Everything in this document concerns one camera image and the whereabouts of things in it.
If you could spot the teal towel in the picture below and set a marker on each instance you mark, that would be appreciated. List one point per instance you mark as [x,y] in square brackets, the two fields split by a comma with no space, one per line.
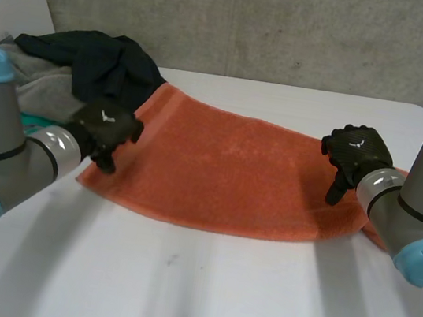
[33,123]

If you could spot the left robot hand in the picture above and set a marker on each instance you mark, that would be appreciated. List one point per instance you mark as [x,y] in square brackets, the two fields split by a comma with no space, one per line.
[99,120]

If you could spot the grey towel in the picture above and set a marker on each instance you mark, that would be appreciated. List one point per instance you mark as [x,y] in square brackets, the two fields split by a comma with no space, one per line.
[41,83]

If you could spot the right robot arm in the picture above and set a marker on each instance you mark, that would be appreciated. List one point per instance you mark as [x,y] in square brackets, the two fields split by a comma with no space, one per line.
[414,197]

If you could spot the dark blue cloth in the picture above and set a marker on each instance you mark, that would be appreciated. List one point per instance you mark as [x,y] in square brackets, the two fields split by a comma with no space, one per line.
[102,64]

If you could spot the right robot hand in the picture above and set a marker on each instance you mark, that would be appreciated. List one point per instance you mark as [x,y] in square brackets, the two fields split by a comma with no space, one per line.
[354,148]

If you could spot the coral towel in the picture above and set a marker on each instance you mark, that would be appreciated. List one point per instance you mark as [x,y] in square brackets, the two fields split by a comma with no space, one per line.
[227,161]

